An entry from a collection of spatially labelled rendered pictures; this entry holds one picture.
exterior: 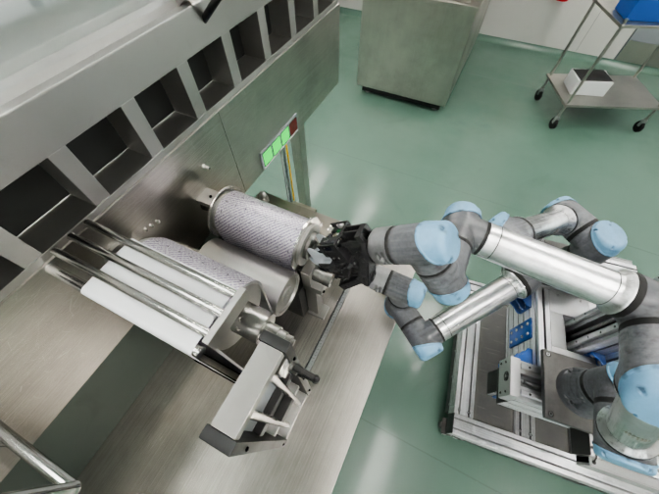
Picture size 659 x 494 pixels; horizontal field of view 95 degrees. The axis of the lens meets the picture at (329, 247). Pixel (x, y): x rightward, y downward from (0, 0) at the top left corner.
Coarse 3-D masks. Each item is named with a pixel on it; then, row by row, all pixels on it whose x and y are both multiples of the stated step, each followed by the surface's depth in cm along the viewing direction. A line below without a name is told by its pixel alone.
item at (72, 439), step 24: (144, 336) 84; (120, 360) 79; (144, 360) 88; (96, 384) 75; (120, 384) 82; (144, 384) 92; (72, 408) 70; (96, 408) 77; (120, 408) 86; (48, 432) 67; (72, 432) 73; (96, 432) 81; (48, 456) 69; (72, 456) 76; (24, 480) 66
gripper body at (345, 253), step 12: (336, 228) 67; (348, 228) 63; (360, 228) 59; (324, 240) 65; (336, 240) 62; (348, 240) 63; (360, 240) 58; (324, 252) 65; (336, 252) 63; (348, 252) 64; (360, 252) 62; (348, 264) 65; (372, 264) 61
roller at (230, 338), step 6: (144, 240) 62; (246, 288) 57; (252, 288) 59; (258, 288) 62; (252, 294) 60; (258, 294) 63; (252, 300) 61; (258, 300) 64; (228, 330) 57; (228, 336) 58; (234, 336) 60; (240, 336) 63; (222, 342) 56; (228, 342) 59; (234, 342) 61; (222, 348) 57
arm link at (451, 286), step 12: (468, 252) 59; (456, 264) 55; (420, 276) 56; (432, 276) 54; (444, 276) 54; (456, 276) 55; (432, 288) 57; (444, 288) 56; (456, 288) 56; (468, 288) 58; (444, 300) 58; (456, 300) 58
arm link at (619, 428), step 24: (624, 336) 55; (648, 336) 51; (624, 360) 53; (648, 360) 50; (624, 384) 51; (648, 384) 48; (600, 408) 81; (624, 408) 61; (648, 408) 49; (600, 432) 75; (624, 432) 67; (648, 432) 61; (600, 456) 76; (624, 456) 72; (648, 456) 69
